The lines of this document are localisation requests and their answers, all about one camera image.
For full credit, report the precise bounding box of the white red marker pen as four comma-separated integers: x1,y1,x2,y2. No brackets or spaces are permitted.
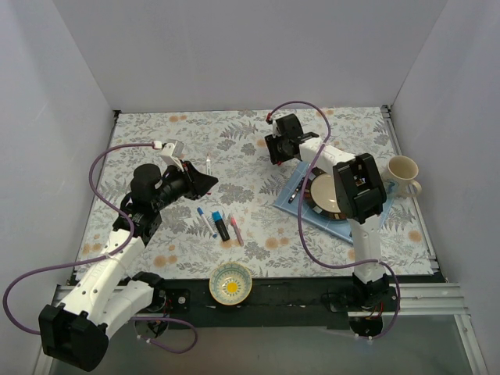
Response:
205,153,213,195

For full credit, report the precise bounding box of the white blue marker pen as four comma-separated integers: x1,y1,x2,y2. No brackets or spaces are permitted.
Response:
197,207,217,238

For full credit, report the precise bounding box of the black blue highlighter pen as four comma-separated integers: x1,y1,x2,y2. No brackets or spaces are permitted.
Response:
212,211,230,242

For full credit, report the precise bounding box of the pink marker pen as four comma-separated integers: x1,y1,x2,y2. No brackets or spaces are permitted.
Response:
230,216,245,247

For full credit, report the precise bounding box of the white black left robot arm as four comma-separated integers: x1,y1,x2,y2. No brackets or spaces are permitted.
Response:
38,161,218,371

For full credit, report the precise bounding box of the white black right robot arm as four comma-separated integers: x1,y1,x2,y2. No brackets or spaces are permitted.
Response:
265,114,389,311

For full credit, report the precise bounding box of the light blue checkered napkin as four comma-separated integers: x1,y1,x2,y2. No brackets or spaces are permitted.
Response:
273,160,394,245

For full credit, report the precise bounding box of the striped rim cream plate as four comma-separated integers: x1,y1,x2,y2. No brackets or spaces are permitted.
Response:
304,167,347,221

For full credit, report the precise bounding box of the yellow centre patterned bowl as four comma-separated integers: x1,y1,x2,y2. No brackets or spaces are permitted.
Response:
209,262,253,306

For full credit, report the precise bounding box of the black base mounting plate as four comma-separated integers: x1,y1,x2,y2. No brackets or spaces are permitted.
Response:
164,277,396,330

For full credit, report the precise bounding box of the cream painted mug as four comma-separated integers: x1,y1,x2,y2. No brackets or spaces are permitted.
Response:
383,155,422,198

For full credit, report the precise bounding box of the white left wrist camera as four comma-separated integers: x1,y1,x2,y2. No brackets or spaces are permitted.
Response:
159,140,184,172

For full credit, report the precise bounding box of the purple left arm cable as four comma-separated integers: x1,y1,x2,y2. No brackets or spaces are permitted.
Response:
2,143,199,355

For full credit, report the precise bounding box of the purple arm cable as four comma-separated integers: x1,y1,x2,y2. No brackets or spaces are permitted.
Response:
267,101,402,341
2,143,199,355

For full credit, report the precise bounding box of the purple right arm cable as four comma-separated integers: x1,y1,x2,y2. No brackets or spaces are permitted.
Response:
267,101,402,341

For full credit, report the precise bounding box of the aluminium frame rail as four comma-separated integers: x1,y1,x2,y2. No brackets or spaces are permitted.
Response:
341,284,491,374

